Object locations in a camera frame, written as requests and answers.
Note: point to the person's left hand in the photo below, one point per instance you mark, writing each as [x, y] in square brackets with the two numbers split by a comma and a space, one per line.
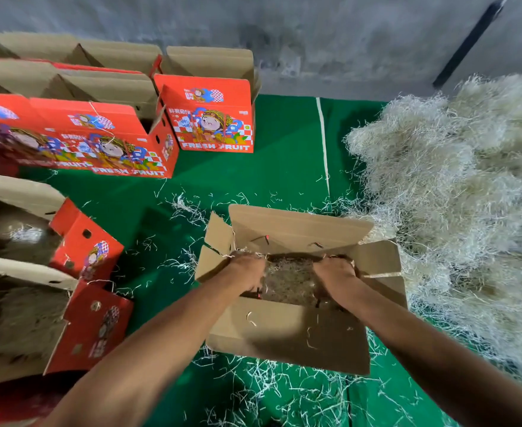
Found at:
[243, 273]

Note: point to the person's right hand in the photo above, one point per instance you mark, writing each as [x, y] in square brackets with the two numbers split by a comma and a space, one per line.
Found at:
[337, 280]

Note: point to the pile of shredded paper filler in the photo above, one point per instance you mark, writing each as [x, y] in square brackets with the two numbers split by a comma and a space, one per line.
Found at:
[457, 191]

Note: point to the group of red fruit boxes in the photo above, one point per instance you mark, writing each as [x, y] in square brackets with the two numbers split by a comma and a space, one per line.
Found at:
[110, 102]

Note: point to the person's right forearm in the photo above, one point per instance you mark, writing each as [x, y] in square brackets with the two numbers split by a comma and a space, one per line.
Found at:
[448, 356]

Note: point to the person's left forearm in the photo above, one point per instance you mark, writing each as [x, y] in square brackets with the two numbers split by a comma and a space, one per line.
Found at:
[136, 360]

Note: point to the white pole with black grip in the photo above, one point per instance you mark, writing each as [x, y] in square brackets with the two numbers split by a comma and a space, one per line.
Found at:
[466, 44]

